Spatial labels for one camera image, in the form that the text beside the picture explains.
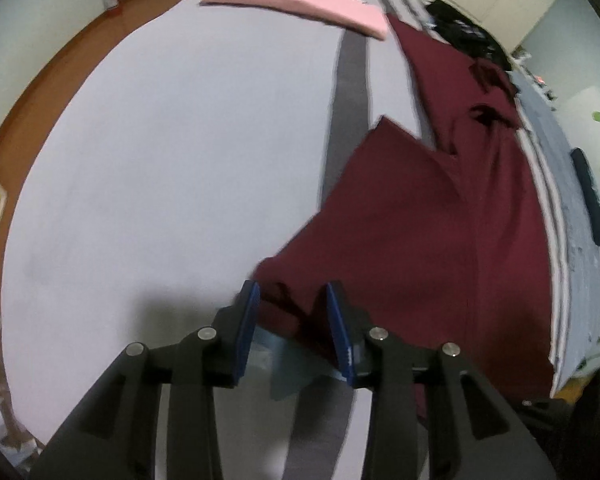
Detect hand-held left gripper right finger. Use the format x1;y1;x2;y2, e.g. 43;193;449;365
325;281;558;480

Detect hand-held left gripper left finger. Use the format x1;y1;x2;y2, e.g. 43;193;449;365
30;280;262;480

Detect maroon garment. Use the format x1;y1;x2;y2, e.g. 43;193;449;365
255;12;556;426

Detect pile of black clothes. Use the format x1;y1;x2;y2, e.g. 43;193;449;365
422;0;513;71

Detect black elongated object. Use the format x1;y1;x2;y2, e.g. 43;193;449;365
570;147;600;247

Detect grey blanket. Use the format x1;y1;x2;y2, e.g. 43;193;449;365
510;70;600;396

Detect cluttered bedside table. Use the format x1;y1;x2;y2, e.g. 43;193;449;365
510;45;556;106

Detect pink garment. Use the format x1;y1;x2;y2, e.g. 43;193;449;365
200;0;391;41

